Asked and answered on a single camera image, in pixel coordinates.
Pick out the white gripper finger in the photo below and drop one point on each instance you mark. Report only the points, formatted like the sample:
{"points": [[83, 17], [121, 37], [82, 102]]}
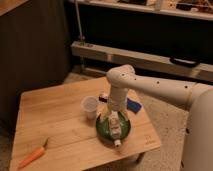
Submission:
{"points": [[124, 115], [104, 114]]}

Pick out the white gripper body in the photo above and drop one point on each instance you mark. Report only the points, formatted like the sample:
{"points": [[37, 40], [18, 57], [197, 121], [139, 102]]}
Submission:
{"points": [[117, 100]]}

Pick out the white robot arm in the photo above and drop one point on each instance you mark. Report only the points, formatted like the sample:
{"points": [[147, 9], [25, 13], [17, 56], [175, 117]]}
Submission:
{"points": [[196, 98]]}

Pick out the green plate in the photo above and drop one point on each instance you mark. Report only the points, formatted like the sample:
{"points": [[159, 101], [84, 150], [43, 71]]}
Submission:
{"points": [[103, 131]]}

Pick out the black and white box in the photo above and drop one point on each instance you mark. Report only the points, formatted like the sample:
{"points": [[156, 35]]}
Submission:
{"points": [[103, 98]]}

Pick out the white squeeze bottle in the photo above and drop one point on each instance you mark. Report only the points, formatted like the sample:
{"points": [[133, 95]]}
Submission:
{"points": [[115, 128]]}

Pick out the wooden side table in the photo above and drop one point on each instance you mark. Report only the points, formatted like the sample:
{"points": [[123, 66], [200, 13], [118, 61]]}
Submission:
{"points": [[55, 114]]}

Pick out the orange carrot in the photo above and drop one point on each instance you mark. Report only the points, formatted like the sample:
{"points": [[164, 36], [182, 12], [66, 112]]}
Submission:
{"points": [[37, 153]]}

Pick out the metal vertical pole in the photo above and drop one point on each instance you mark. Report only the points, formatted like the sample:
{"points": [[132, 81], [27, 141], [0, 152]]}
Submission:
{"points": [[81, 37]]}

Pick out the upper shelf with clutter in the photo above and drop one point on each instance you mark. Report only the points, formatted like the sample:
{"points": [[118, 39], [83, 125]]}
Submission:
{"points": [[147, 9]]}

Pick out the white metal frame rail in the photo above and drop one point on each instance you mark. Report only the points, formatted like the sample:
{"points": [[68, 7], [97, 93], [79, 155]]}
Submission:
{"points": [[141, 60]]}

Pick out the black handle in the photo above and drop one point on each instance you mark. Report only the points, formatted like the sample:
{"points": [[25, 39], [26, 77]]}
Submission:
{"points": [[185, 63]]}

